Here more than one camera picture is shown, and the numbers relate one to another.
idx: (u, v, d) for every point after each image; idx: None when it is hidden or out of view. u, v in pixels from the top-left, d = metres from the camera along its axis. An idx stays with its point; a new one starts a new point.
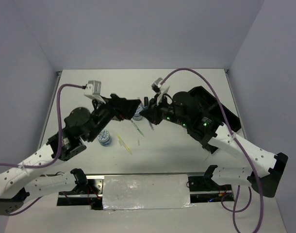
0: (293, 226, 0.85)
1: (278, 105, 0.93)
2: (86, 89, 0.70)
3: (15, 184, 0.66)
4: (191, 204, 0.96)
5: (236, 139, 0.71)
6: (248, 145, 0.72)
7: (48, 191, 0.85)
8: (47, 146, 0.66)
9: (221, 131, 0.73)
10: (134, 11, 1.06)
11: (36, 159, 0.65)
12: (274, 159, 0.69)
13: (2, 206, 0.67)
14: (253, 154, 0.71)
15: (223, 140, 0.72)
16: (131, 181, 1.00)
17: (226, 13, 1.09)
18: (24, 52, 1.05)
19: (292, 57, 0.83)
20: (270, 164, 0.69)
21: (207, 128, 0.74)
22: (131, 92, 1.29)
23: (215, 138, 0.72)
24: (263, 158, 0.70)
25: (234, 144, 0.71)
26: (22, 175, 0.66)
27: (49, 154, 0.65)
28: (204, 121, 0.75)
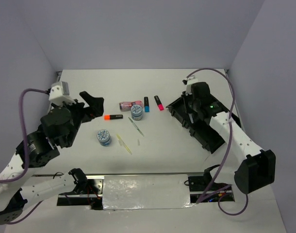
0: (294, 227, 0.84)
1: (278, 105, 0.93)
2: (54, 91, 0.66)
3: None
4: (191, 204, 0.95)
5: (230, 123, 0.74)
6: (239, 132, 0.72)
7: (47, 195, 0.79)
8: (17, 156, 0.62)
9: (221, 114, 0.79)
10: (134, 12, 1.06)
11: (8, 172, 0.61)
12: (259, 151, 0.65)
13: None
14: (239, 139, 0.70)
15: (219, 121, 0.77)
16: (131, 181, 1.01)
17: (226, 12, 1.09)
18: (24, 51, 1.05)
19: (293, 56, 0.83)
20: (253, 152, 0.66)
21: (212, 110, 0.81)
22: (131, 93, 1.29)
23: (214, 117, 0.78)
24: (248, 146, 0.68)
25: (226, 126, 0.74)
26: (1, 190, 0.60)
27: (20, 164, 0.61)
28: (212, 104, 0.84)
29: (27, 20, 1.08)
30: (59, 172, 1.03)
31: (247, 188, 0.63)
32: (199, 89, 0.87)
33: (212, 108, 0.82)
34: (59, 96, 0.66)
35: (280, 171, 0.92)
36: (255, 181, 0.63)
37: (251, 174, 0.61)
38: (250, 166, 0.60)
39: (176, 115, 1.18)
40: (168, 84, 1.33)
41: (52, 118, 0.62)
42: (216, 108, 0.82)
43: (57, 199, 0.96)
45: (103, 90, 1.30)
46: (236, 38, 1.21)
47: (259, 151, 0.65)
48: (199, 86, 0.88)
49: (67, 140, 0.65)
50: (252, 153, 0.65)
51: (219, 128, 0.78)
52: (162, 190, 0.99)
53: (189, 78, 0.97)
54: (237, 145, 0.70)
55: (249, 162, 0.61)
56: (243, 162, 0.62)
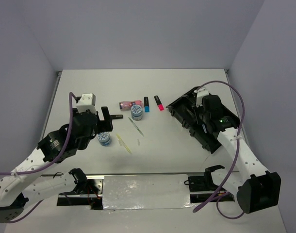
0: (294, 227, 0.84)
1: (278, 105, 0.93)
2: (85, 99, 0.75)
3: (10, 191, 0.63)
4: (191, 204, 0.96)
5: (238, 141, 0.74)
6: (245, 151, 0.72)
7: (48, 195, 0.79)
8: (38, 150, 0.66)
9: (229, 130, 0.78)
10: (134, 12, 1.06)
11: (28, 164, 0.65)
12: (265, 173, 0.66)
13: None
14: (246, 158, 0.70)
15: (226, 137, 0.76)
16: (131, 181, 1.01)
17: (226, 12, 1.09)
18: (24, 51, 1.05)
19: (293, 56, 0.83)
20: (257, 173, 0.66)
21: (222, 124, 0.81)
22: (131, 93, 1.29)
23: (222, 132, 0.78)
24: (253, 166, 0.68)
25: (234, 144, 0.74)
26: (17, 182, 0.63)
27: (40, 158, 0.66)
28: (222, 119, 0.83)
29: (27, 20, 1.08)
30: (59, 172, 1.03)
31: (248, 207, 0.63)
32: (210, 102, 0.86)
33: (221, 122, 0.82)
34: (88, 106, 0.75)
35: (280, 171, 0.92)
36: (258, 202, 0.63)
37: (253, 193, 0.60)
38: (254, 186, 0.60)
39: (176, 115, 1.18)
40: (168, 84, 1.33)
41: (84, 118, 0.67)
42: (225, 122, 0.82)
43: (57, 198, 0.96)
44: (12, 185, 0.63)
45: (103, 89, 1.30)
46: (236, 38, 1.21)
47: (264, 173, 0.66)
48: (210, 99, 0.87)
49: (84, 142, 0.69)
50: (257, 174, 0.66)
51: (225, 143, 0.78)
52: (162, 190, 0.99)
53: (199, 90, 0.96)
54: (243, 164, 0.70)
55: (253, 182, 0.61)
56: (248, 182, 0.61)
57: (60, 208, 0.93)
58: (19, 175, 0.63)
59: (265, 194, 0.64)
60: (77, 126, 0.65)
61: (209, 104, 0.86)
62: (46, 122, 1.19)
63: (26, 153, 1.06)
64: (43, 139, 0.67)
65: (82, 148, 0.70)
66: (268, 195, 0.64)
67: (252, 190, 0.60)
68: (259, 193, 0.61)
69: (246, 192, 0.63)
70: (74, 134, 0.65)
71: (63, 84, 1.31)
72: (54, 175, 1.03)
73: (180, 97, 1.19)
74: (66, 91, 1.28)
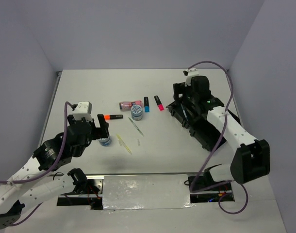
0: (294, 227, 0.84)
1: (278, 105, 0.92)
2: (81, 107, 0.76)
3: (7, 199, 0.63)
4: (191, 204, 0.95)
5: (225, 116, 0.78)
6: (234, 125, 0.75)
7: (45, 199, 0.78)
8: (34, 159, 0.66)
9: (218, 109, 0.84)
10: (133, 11, 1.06)
11: (24, 173, 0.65)
12: (253, 141, 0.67)
13: None
14: (235, 130, 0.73)
15: (215, 114, 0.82)
16: (131, 181, 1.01)
17: (226, 12, 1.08)
18: (24, 52, 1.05)
19: (293, 56, 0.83)
20: (247, 141, 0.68)
21: (208, 105, 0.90)
22: (131, 93, 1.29)
23: (210, 110, 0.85)
24: (242, 135, 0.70)
25: (223, 121, 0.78)
26: (13, 190, 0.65)
27: (36, 167, 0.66)
28: (209, 100, 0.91)
29: (27, 20, 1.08)
30: (59, 172, 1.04)
31: (242, 177, 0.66)
32: (200, 84, 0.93)
33: (208, 103, 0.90)
34: (83, 114, 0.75)
35: (280, 172, 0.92)
36: (252, 172, 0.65)
37: (244, 162, 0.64)
38: (244, 154, 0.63)
39: (176, 115, 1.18)
40: (168, 84, 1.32)
41: (78, 128, 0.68)
42: (212, 102, 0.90)
43: (57, 199, 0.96)
44: (9, 194, 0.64)
45: (103, 89, 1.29)
46: (236, 37, 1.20)
47: (253, 141, 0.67)
48: (199, 80, 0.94)
49: (80, 150, 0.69)
50: (246, 142, 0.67)
51: (216, 123, 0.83)
52: (163, 190, 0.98)
53: (190, 70, 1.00)
54: (233, 136, 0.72)
55: (242, 150, 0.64)
56: (238, 152, 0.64)
57: (60, 208, 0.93)
58: (15, 185, 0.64)
59: (257, 164, 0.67)
60: (72, 135, 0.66)
61: (197, 86, 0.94)
62: (46, 122, 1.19)
63: (26, 153, 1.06)
64: (39, 148, 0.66)
65: (77, 157, 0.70)
66: (259, 164, 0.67)
67: (243, 158, 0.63)
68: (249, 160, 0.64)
69: (238, 164, 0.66)
70: (70, 142, 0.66)
71: (63, 84, 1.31)
72: (53, 175, 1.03)
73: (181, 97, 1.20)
74: (66, 91, 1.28)
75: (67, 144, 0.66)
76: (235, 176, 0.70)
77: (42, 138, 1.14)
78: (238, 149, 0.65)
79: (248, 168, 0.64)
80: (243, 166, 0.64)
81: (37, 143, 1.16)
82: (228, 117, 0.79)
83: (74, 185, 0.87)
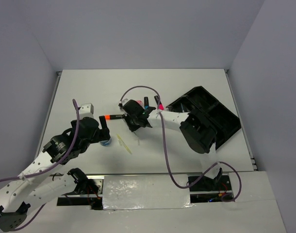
0: (293, 227, 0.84)
1: (278, 105, 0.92)
2: (83, 109, 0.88)
3: (18, 195, 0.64)
4: (191, 204, 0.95)
5: (160, 113, 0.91)
6: (168, 114, 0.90)
7: (50, 197, 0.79)
8: (44, 153, 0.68)
9: (153, 112, 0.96)
10: (133, 11, 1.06)
11: (35, 167, 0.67)
12: (187, 114, 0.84)
13: (6, 222, 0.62)
14: (171, 117, 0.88)
15: (153, 117, 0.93)
16: (131, 181, 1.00)
17: (226, 13, 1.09)
18: (24, 52, 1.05)
19: (292, 57, 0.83)
20: (183, 117, 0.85)
21: (144, 115, 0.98)
22: (127, 94, 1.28)
23: (148, 118, 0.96)
24: (178, 116, 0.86)
25: (158, 117, 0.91)
26: (25, 185, 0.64)
27: (48, 159, 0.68)
28: (143, 111, 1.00)
29: (27, 20, 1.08)
30: (57, 173, 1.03)
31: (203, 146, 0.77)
32: (127, 107, 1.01)
33: (145, 114, 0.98)
34: (87, 113, 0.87)
35: (280, 171, 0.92)
36: (205, 139, 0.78)
37: (193, 135, 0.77)
38: (186, 127, 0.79)
39: None
40: (168, 84, 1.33)
41: (88, 123, 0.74)
42: (146, 111, 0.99)
43: (57, 199, 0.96)
44: (21, 190, 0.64)
45: (103, 89, 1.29)
46: (236, 38, 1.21)
47: (187, 115, 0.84)
48: (126, 105, 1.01)
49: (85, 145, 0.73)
50: (183, 118, 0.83)
51: (158, 123, 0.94)
52: (163, 190, 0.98)
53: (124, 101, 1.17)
54: (172, 122, 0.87)
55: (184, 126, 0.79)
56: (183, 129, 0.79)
57: (60, 208, 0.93)
58: (27, 179, 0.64)
59: (203, 129, 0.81)
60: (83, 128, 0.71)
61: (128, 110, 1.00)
62: (46, 122, 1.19)
63: (26, 153, 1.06)
64: (49, 142, 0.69)
65: (83, 152, 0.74)
66: (206, 128, 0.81)
67: (186, 129, 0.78)
68: (194, 129, 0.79)
69: (188, 136, 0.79)
70: (80, 135, 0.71)
71: (63, 84, 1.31)
72: (53, 175, 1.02)
73: (180, 97, 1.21)
74: (66, 91, 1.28)
75: (78, 138, 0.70)
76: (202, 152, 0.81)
77: (41, 138, 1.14)
78: (181, 126, 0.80)
79: (197, 135, 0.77)
80: (192, 136, 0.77)
81: (37, 143, 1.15)
82: (162, 112, 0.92)
83: (75, 183, 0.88)
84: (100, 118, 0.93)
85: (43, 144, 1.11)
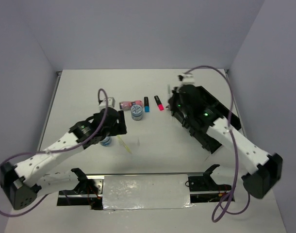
0: (293, 227, 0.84)
1: (278, 104, 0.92)
2: None
3: (41, 169, 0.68)
4: (191, 204, 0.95)
5: (231, 131, 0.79)
6: (242, 140, 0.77)
7: (57, 186, 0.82)
8: (70, 134, 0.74)
9: (218, 123, 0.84)
10: (133, 11, 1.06)
11: (61, 144, 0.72)
12: (268, 158, 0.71)
13: (21, 196, 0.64)
14: (245, 148, 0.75)
15: (219, 131, 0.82)
16: (131, 181, 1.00)
17: (226, 13, 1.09)
18: (23, 52, 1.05)
19: (292, 56, 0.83)
20: (262, 160, 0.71)
21: (207, 119, 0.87)
22: (127, 94, 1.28)
23: (213, 127, 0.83)
24: (255, 154, 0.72)
25: (227, 134, 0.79)
26: (49, 160, 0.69)
27: (73, 140, 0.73)
28: (205, 111, 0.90)
29: (27, 19, 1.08)
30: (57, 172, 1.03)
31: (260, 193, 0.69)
32: (190, 96, 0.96)
33: (206, 116, 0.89)
34: None
35: (280, 171, 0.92)
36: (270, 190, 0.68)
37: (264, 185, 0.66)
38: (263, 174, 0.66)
39: (176, 115, 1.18)
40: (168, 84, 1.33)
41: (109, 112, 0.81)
42: (210, 114, 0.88)
43: (57, 198, 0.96)
44: (43, 163, 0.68)
45: (103, 89, 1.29)
46: (236, 37, 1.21)
47: (267, 158, 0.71)
48: (189, 93, 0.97)
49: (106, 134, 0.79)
50: (262, 161, 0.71)
51: (219, 137, 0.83)
52: (163, 190, 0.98)
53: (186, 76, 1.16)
54: (244, 155, 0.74)
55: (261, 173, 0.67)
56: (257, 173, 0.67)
57: (60, 208, 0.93)
58: (51, 153, 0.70)
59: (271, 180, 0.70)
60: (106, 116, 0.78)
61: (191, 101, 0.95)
62: (46, 122, 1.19)
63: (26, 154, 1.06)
64: (75, 125, 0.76)
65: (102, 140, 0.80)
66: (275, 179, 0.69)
67: (258, 174, 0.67)
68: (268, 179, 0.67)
69: (257, 182, 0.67)
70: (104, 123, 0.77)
71: (63, 84, 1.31)
72: None
73: None
74: (66, 91, 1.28)
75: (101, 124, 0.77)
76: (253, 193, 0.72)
77: (42, 138, 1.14)
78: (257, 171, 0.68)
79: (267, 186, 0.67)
80: (263, 184, 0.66)
81: (37, 143, 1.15)
82: (233, 132, 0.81)
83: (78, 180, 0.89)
84: (120, 112, 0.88)
85: (43, 144, 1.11)
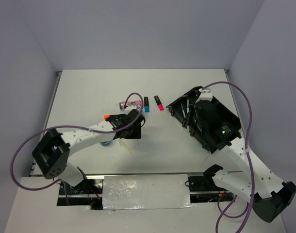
0: (293, 227, 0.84)
1: (278, 104, 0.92)
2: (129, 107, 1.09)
3: (82, 141, 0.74)
4: (191, 204, 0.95)
5: (248, 154, 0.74)
6: (257, 164, 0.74)
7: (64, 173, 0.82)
8: (106, 122, 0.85)
9: (236, 142, 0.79)
10: (133, 11, 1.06)
11: (100, 127, 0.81)
12: (282, 185, 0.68)
13: (59, 162, 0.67)
14: (260, 173, 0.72)
15: (235, 151, 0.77)
16: (131, 181, 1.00)
17: (226, 13, 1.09)
18: (23, 52, 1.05)
19: (292, 56, 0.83)
20: (276, 188, 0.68)
21: (224, 135, 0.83)
22: (127, 94, 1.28)
23: (229, 146, 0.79)
24: (270, 180, 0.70)
25: (244, 157, 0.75)
26: (90, 136, 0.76)
27: (109, 127, 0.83)
28: (222, 128, 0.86)
29: (27, 19, 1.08)
30: None
31: (270, 218, 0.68)
32: (206, 112, 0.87)
33: (223, 133, 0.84)
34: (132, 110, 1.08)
35: (280, 171, 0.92)
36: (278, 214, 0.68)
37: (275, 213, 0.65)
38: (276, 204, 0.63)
39: (176, 115, 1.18)
40: (168, 84, 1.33)
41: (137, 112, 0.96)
42: (227, 132, 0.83)
43: (57, 199, 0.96)
44: (87, 137, 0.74)
45: (103, 89, 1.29)
46: (236, 37, 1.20)
47: (282, 185, 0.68)
48: (205, 108, 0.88)
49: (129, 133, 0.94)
50: (276, 189, 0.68)
51: (234, 157, 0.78)
52: (163, 190, 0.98)
53: (205, 91, 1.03)
54: (259, 180, 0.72)
55: (275, 201, 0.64)
56: (269, 200, 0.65)
57: (60, 208, 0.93)
58: (94, 131, 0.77)
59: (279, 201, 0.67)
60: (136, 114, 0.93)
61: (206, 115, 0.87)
62: (46, 122, 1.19)
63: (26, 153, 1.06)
64: (112, 116, 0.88)
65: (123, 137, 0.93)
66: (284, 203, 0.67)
67: (271, 199, 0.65)
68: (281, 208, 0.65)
69: (270, 206, 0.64)
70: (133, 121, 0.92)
71: (63, 84, 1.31)
72: None
73: (180, 97, 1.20)
74: (66, 91, 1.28)
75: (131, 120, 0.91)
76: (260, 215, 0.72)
77: None
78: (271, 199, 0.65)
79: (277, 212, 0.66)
80: (275, 208, 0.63)
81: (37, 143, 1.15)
82: (250, 153, 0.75)
83: (82, 177, 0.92)
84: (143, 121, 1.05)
85: None
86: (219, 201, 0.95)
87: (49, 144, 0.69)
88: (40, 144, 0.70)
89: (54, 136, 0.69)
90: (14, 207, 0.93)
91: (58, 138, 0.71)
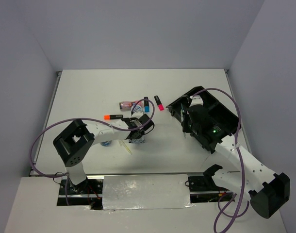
0: (293, 227, 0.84)
1: (278, 104, 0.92)
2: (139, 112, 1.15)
3: (102, 135, 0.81)
4: (191, 204, 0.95)
5: (238, 149, 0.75)
6: (249, 158, 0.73)
7: (74, 170, 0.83)
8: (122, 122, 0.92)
9: (226, 139, 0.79)
10: (133, 11, 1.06)
11: (117, 124, 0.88)
12: (273, 175, 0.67)
13: (82, 150, 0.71)
14: (252, 165, 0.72)
15: (226, 147, 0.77)
16: (131, 181, 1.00)
17: (226, 13, 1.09)
18: (23, 52, 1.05)
19: (292, 56, 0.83)
20: (268, 180, 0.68)
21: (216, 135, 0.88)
22: (127, 95, 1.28)
23: (220, 143, 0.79)
24: (261, 172, 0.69)
25: (235, 152, 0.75)
26: (110, 131, 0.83)
27: (124, 125, 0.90)
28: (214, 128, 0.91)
29: (27, 20, 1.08)
30: (59, 172, 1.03)
31: (266, 212, 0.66)
32: (197, 113, 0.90)
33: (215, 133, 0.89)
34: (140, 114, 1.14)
35: (280, 171, 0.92)
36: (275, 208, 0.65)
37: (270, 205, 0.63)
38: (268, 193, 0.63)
39: (176, 115, 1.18)
40: (169, 84, 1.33)
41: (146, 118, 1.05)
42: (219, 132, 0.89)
43: (57, 199, 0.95)
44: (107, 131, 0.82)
45: (103, 89, 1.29)
46: (236, 38, 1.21)
47: (273, 176, 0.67)
48: (197, 111, 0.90)
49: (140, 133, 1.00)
50: (268, 180, 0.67)
51: (225, 154, 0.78)
52: (163, 190, 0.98)
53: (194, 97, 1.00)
54: (251, 173, 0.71)
55: (267, 191, 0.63)
56: (261, 191, 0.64)
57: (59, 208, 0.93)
58: (113, 128, 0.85)
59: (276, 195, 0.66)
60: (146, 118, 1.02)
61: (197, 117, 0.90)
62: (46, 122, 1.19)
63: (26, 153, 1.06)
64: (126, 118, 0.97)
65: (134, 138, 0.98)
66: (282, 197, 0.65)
67: (263, 189, 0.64)
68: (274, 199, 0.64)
69: (262, 196, 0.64)
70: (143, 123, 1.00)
71: (63, 85, 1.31)
72: (53, 175, 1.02)
73: (180, 97, 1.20)
74: (66, 91, 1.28)
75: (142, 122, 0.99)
76: (258, 211, 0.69)
77: (41, 138, 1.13)
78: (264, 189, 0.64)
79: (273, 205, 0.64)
80: (269, 198, 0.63)
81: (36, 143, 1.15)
82: (240, 148, 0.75)
83: (84, 178, 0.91)
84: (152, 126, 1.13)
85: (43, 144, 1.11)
86: (218, 201, 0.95)
87: (74, 132, 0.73)
88: (64, 131, 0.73)
89: (79, 125, 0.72)
90: (14, 206, 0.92)
91: (82, 127, 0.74)
